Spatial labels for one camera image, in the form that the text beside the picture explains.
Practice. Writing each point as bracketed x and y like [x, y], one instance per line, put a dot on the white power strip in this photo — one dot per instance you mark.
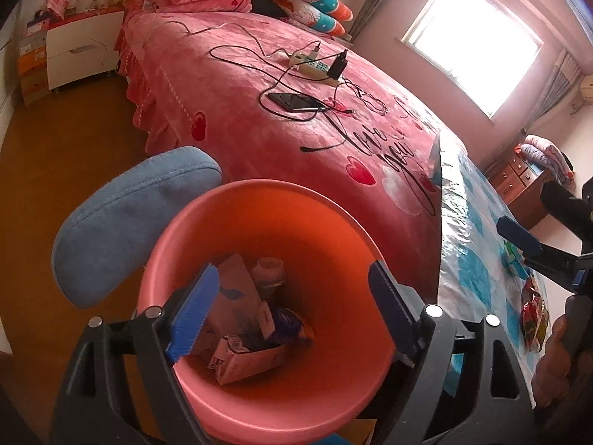
[310, 67]

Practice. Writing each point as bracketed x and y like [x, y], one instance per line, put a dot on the pink printed bed blanket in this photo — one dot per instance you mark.
[231, 139]

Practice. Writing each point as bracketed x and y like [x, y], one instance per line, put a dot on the person's right hand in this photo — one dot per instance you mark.
[556, 375]

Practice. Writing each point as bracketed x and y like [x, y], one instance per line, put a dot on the wooden cabinet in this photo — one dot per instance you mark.
[523, 194]

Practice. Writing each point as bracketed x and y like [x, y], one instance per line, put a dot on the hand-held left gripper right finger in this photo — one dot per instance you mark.
[391, 310]

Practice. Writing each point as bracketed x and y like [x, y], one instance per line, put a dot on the pink trash bin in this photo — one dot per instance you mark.
[324, 250]

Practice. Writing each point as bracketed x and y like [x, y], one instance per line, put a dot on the teal cartoon snack packet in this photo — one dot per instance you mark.
[512, 259]

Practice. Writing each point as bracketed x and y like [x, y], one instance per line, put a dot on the white nightstand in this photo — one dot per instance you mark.
[78, 51]

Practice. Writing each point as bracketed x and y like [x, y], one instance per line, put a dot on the blue white checked tablecloth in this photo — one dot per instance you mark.
[472, 222]

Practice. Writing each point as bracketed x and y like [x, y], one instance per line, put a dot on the crumpled cartons in bin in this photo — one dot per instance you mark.
[231, 287]

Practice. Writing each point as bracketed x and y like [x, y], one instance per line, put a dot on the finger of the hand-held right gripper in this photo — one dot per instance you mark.
[570, 208]
[521, 237]

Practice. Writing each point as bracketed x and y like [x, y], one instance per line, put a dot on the clear plastic bottle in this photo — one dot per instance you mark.
[268, 271]

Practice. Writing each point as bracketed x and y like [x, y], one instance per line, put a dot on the folded quilts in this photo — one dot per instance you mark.
[546, 153]

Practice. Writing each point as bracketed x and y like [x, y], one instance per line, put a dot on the blue orange snack packet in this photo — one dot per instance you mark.
[289, 324]

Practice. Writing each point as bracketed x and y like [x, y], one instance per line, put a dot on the stack of orange boxes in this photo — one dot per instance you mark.
[32, 60]

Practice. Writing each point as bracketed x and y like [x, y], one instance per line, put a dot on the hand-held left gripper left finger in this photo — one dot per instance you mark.
[194, 315]

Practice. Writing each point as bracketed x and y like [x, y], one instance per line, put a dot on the flattened white carton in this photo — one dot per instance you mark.
[250, 361]

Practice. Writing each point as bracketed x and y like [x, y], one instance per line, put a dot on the black phone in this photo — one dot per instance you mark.
[292, 101]

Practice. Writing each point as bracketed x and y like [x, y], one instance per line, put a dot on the dark cloth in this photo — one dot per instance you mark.
[266, 7]

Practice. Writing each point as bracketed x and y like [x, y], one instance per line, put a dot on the red snack bag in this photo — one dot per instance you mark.
[532, 320]

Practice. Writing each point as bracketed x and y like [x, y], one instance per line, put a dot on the window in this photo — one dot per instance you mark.
[477, 46]

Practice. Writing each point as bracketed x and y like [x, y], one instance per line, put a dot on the air conditioner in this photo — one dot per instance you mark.
[584, 90]

